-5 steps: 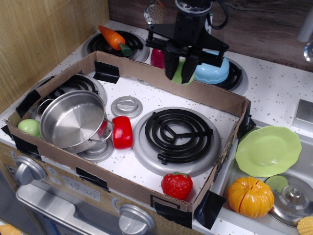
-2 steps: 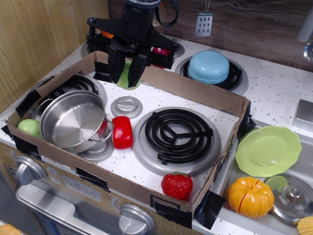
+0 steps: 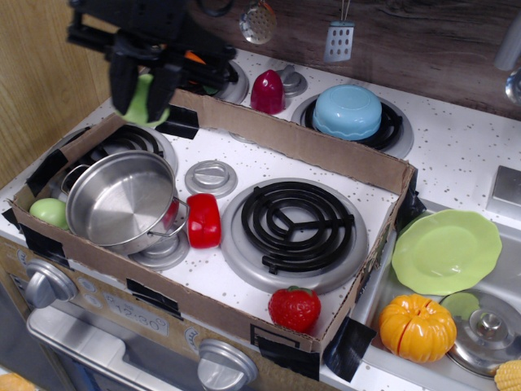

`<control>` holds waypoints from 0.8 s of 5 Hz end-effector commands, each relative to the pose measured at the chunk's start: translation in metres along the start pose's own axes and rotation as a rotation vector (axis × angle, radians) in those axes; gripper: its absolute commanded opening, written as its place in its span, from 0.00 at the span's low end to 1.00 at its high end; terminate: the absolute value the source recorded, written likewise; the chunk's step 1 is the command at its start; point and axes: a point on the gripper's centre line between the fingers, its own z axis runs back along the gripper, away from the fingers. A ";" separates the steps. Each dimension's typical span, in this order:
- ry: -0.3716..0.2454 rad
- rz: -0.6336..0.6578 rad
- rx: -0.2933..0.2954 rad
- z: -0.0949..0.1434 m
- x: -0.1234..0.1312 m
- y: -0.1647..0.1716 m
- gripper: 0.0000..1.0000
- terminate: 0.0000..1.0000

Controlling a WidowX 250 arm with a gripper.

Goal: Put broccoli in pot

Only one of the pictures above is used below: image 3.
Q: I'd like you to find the silver stove knob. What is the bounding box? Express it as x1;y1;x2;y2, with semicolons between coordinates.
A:
277;65;308;98
129;232;190;271
185;160;238;198

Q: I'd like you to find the green plastic plate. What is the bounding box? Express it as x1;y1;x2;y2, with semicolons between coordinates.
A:
392;209;502;296

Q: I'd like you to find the red toy strawberry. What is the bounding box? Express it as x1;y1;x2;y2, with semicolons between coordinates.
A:
268;286;322;333

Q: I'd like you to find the oven knob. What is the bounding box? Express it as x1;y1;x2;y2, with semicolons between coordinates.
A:
197;339;259;391
25;260;78;309

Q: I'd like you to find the right oven knob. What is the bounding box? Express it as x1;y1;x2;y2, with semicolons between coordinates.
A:
197;339;259;391

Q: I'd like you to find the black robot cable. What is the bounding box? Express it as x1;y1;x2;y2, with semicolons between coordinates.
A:
195;0;237;18

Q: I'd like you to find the cardboard fence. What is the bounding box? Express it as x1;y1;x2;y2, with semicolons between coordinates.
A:
5;90;417;352

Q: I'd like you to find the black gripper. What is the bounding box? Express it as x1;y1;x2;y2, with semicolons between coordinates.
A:
68;1;236;122

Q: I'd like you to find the red toy pepper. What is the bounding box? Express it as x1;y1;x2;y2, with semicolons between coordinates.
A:
186;193;221;249

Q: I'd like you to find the hanging grey spatula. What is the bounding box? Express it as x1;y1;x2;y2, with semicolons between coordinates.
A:
323;1;355;64

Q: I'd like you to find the dark red toy vegetable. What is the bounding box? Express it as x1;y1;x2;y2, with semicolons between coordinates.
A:
250;69;285;115

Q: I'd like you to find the silver front stove knob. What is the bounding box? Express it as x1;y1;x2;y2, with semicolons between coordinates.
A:
129;232;190;271

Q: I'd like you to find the orange toy pumpkin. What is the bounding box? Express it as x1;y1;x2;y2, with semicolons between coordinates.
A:
379;294;458;363

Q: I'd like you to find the left oven knob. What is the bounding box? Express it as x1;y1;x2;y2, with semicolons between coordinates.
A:
25;260;78;309

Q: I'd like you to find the light blue plastic bowl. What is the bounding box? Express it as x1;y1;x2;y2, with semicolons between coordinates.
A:
312;85;383;141

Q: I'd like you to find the steel pot lid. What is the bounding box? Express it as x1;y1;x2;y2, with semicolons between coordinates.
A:
440;289;520;378

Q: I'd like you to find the front left black burner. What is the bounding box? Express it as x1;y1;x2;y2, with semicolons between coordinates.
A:
47;121;179;192

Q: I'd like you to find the front right black burner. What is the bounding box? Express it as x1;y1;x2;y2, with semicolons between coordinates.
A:
221;178;368;294

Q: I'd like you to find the orange toy at corner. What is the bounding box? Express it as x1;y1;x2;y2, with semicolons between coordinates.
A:
0;373;34;391

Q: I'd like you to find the silver centre stove knob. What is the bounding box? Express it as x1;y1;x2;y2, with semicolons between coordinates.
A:
185;160;238;198

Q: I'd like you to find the light green toy broccoli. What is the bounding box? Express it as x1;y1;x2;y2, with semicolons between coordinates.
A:
120;73;170;128

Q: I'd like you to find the oven clock display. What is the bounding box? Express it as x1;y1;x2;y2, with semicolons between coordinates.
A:
103;292;169;336

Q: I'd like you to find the orange toy carrot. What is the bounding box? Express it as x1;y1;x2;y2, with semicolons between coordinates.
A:
185;51;219;96

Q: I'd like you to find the silver oven door handle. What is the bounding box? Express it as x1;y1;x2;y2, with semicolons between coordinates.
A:
27;306;203;390

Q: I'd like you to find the stainless steel pot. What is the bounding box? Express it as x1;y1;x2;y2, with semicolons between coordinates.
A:
61;151;190;255

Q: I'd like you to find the yellow toy corn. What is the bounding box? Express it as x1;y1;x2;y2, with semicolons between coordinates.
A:
494;360;521;391

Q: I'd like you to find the hanging metal strainer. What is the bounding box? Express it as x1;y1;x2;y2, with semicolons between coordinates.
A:
239;1;278;45

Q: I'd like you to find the silver back stove knob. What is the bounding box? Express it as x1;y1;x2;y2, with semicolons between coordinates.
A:
277;65;308;98

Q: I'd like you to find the silver faucet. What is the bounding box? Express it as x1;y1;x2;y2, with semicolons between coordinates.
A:
493;13;520;105

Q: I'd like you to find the green toy apple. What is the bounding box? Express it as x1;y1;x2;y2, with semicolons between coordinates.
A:
29;198;68;230

